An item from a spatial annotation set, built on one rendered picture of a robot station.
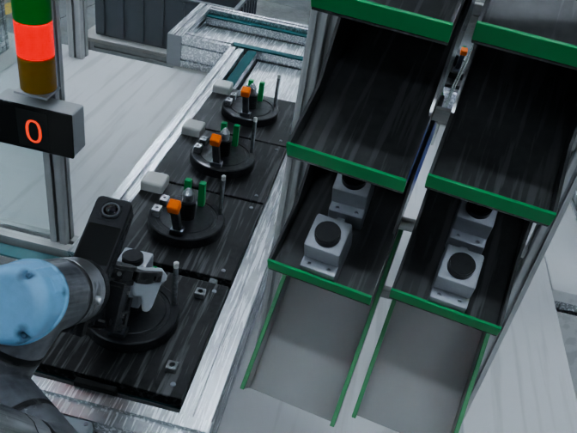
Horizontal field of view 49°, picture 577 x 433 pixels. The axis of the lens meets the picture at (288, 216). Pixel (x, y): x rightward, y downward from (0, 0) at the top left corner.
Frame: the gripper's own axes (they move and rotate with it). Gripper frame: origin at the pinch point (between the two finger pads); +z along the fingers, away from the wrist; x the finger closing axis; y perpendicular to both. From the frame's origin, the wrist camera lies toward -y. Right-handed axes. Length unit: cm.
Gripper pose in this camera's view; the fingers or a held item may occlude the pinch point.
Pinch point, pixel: (133, 264)
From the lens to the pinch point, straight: 94.6
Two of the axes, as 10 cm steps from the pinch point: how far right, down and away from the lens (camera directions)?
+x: 9.7, 2.3, -0.7
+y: -2.3, 9.7, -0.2
